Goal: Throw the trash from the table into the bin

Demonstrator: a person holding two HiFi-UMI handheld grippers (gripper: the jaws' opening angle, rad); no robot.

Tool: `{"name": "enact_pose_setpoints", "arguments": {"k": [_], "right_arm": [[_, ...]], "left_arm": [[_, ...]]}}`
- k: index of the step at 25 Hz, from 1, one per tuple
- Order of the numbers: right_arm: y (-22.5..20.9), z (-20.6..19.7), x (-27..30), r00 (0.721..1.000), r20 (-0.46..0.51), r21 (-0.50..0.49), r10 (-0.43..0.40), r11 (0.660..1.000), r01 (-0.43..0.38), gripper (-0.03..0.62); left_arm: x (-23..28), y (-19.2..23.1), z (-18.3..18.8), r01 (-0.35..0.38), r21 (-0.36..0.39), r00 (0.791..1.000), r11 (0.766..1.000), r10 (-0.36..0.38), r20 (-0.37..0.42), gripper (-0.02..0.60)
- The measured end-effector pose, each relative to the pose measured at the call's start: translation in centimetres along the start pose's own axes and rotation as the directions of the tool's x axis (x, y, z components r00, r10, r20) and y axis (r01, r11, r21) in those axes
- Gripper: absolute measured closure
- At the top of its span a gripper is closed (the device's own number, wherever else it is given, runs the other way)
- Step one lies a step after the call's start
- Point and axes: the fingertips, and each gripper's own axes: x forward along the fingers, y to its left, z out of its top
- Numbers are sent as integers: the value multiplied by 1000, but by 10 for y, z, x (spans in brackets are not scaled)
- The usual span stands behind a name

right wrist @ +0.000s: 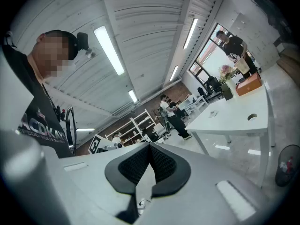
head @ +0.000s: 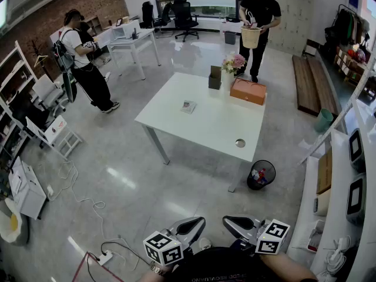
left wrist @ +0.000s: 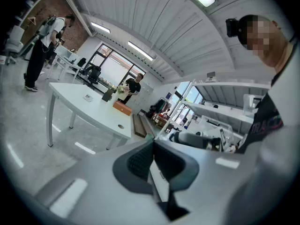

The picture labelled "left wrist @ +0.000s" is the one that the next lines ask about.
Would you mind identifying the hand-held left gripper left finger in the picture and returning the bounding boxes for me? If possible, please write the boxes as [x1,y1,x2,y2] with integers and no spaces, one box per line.
[35,139,170,225]

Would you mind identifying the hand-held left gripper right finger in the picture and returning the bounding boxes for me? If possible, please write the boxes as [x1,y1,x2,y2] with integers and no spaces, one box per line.
[153,139,258,225]

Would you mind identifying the white desk with grommet hole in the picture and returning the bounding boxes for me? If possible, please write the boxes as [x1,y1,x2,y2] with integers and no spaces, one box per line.
[48,82,132,140]

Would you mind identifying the white table leg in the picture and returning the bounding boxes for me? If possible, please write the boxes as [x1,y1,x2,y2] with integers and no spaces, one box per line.
[106,135,122,150]
[69,112,77,129]
[46,94,57,147]

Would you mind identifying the stack of cardboard boxes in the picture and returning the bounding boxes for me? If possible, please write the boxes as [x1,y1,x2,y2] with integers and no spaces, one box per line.
[151,112,174,128]

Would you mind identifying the wooden plank pallet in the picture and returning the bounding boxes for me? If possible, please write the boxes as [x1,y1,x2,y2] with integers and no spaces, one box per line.
[138,115,156,137]
[132,113,147,138]

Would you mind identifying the white metal shelf rack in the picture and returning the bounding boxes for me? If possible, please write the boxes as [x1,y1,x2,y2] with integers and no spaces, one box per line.
[180,80,272,135]

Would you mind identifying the orange rectangular box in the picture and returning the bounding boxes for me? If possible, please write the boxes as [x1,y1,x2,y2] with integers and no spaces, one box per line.
[112,101,133,116]

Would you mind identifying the black bag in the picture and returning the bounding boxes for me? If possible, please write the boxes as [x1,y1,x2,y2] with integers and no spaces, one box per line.
[146,97,168,118]

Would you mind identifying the dark grey open box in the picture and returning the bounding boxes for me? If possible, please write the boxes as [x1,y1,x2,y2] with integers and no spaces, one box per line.
[101,89,115,102]

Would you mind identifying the white lockers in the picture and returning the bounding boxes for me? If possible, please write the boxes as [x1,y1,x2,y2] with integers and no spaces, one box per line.
[138,82,154,113]

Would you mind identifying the pink and white flower bouquet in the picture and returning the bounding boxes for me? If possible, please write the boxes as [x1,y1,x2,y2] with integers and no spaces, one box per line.
[116,84,130,95]

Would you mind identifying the black office chair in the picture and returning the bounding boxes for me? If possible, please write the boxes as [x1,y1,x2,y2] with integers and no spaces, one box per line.
[81,65,102,91]

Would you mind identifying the large window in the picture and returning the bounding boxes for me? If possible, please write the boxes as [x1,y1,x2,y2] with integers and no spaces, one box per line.
[90,43,146,90]

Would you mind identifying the person's head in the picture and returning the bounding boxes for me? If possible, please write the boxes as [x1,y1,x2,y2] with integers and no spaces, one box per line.
[239,14,293,68]

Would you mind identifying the white office chair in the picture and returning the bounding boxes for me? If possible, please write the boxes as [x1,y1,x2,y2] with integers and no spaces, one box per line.
[4,25,25,65]

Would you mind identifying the black head-mounted camera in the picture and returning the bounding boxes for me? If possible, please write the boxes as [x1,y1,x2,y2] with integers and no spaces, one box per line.
[225,17,240,38]

